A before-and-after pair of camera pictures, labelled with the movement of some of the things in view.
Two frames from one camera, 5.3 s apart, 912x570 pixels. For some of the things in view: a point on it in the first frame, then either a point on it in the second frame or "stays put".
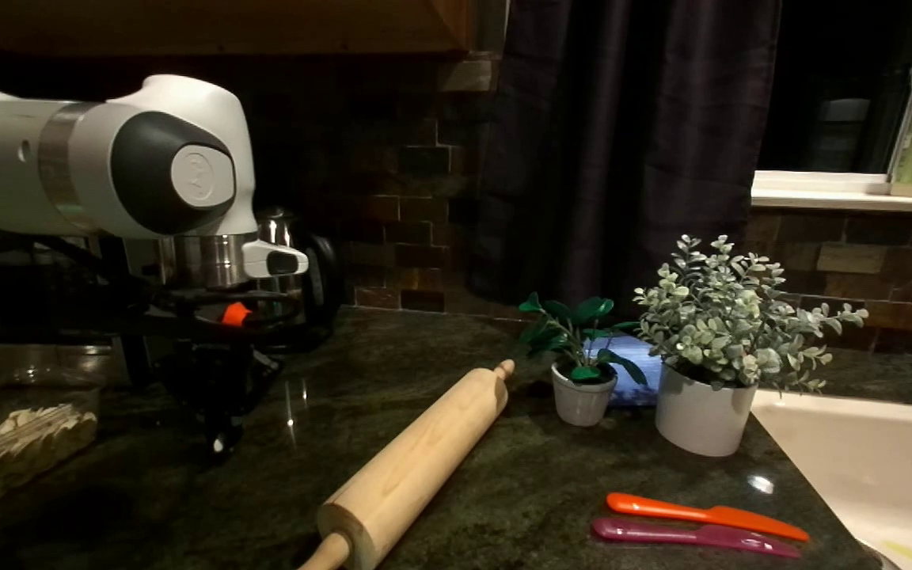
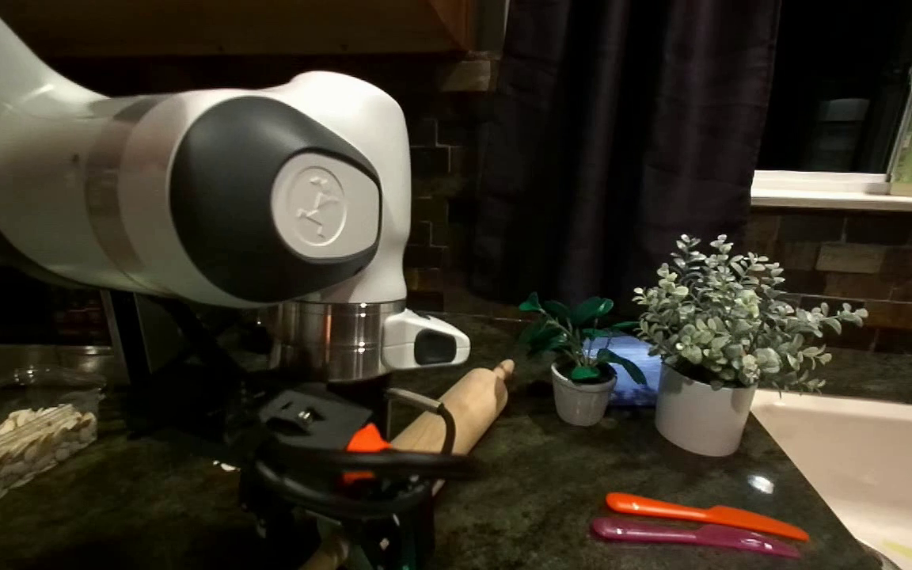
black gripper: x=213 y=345 to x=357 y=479
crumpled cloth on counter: x=22 y=441 stays put
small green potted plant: x=574 y=342 stays put
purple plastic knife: x=632 y=531 stays put
